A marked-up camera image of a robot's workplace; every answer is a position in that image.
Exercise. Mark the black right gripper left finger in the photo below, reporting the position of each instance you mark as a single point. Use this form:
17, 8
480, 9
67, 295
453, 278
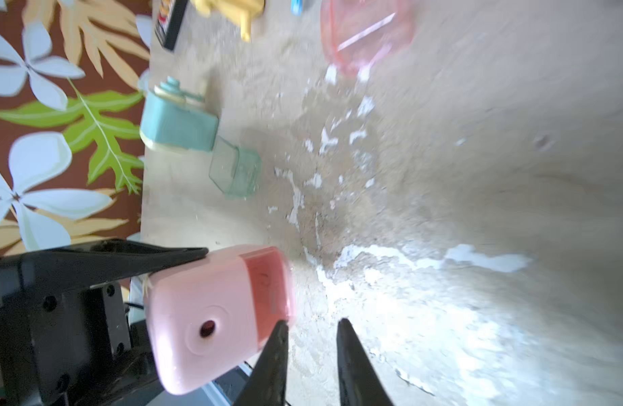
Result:
267, 383

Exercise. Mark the yellow pencil sharpener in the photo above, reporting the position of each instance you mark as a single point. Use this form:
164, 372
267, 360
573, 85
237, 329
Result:
239, 12

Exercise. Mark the green pencil sharpener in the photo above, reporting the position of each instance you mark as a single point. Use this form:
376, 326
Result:
174, 119

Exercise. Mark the clear pink tray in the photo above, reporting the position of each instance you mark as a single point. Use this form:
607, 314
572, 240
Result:
357, 34

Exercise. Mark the clear red tray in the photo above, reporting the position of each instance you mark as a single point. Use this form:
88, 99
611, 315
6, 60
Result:
273, 290

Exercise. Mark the clear green tray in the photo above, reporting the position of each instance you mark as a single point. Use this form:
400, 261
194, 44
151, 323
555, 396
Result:
234, 170

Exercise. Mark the blue pencil sharpener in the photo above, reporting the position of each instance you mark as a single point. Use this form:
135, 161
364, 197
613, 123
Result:
297, 7

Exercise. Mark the black charging board left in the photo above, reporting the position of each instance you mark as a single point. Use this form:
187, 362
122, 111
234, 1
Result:
168, 23

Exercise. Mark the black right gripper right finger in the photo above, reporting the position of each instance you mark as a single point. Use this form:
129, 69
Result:
358, 382

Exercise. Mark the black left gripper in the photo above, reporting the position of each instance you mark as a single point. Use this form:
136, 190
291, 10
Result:
79, 347

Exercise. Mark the pink pencil sharpener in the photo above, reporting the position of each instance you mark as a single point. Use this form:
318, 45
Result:
200, 319

